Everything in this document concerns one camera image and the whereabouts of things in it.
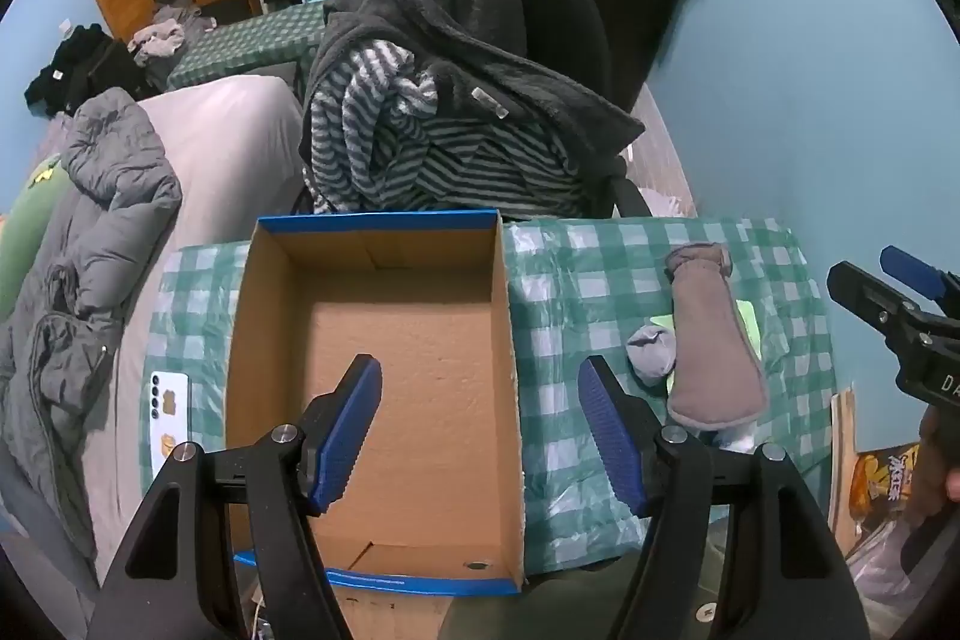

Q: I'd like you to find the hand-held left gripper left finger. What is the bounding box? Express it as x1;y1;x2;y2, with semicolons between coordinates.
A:
86;353;383;640

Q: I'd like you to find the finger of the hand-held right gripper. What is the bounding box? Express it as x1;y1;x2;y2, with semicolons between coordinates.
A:
827;261;925;341
880;245;960;305

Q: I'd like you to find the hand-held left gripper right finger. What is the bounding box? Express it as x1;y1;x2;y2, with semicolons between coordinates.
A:
577;355;875;640

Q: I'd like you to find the small grey sock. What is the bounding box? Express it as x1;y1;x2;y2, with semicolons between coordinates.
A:
626;323;678;384

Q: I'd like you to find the lime green cloth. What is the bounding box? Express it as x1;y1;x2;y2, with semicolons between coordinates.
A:
652;299;762;397

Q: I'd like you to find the cardboard box blue rim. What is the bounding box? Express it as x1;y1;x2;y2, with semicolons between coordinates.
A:
225;209;526;600

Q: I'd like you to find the long grey-brown sock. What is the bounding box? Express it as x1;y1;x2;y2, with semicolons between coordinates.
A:
665;242;770;429

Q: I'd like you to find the person's right hand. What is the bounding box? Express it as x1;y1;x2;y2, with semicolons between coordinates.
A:
907;404;960;528

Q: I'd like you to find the orange snack bag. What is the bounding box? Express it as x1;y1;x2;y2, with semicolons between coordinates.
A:
847;443;920;525

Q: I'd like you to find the thin wooden board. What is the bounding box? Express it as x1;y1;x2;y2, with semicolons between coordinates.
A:
829;385;856;528

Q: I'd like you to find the green checked plastic tablecloth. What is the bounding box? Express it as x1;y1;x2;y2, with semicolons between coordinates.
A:
142;216;837;573

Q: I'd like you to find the white smartphone with stickers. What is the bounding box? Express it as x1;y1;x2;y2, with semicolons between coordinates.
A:
148;372;192;483

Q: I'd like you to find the clear plastic bag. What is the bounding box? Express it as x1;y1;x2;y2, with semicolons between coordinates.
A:
844;520;923;640

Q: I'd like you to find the grey striped fleece garment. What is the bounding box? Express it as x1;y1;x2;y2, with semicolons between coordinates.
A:
310;40;593;214

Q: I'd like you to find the bed with pale grey sheet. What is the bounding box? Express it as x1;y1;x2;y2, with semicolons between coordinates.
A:
0;74;305;611

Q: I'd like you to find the grey puffer jacket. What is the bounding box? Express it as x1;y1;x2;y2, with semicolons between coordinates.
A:
0;87;183;562

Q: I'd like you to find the green plush pillow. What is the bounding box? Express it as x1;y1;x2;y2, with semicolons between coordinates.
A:
0;152;76;319

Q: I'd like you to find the black office chair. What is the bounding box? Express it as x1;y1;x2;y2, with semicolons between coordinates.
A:
517;0;653;221

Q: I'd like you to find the green checked covered table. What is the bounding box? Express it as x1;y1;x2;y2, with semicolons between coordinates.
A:
166;0;331;90

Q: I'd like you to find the grey clothes pile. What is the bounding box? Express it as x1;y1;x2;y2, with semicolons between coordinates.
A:
127;6;203;64

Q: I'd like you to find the black clothes pile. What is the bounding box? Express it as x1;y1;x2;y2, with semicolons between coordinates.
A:
24;21;151;116

